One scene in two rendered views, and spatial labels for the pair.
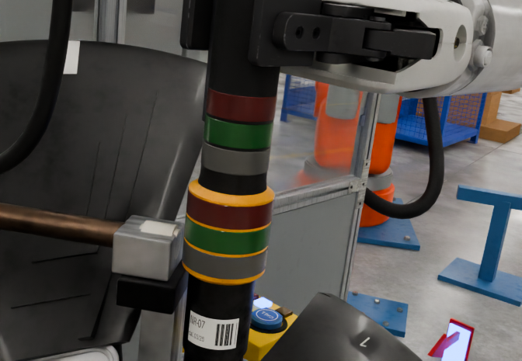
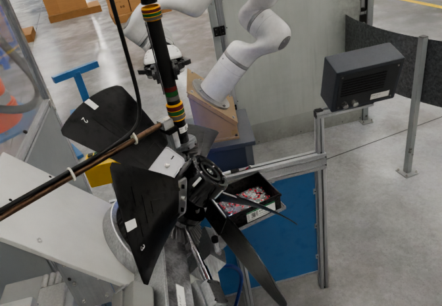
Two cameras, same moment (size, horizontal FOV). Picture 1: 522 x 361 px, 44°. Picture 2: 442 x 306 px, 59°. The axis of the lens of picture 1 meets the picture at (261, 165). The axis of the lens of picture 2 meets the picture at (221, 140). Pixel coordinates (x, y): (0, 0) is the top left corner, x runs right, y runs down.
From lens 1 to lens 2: 0.77 m
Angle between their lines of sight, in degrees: 45
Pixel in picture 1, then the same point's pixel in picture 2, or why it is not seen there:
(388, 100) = not seen: outside the picture
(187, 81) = (118, 92)
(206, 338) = (183, 130)
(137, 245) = (168, 122)
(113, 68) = (103, 99)
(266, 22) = (176, 72)
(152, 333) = (175, 136)
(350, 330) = not seen: hidden behind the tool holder
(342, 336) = not seen: hidden behind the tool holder
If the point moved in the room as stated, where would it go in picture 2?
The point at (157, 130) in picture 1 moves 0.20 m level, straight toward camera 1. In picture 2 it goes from (127, 106) to (191, 114)
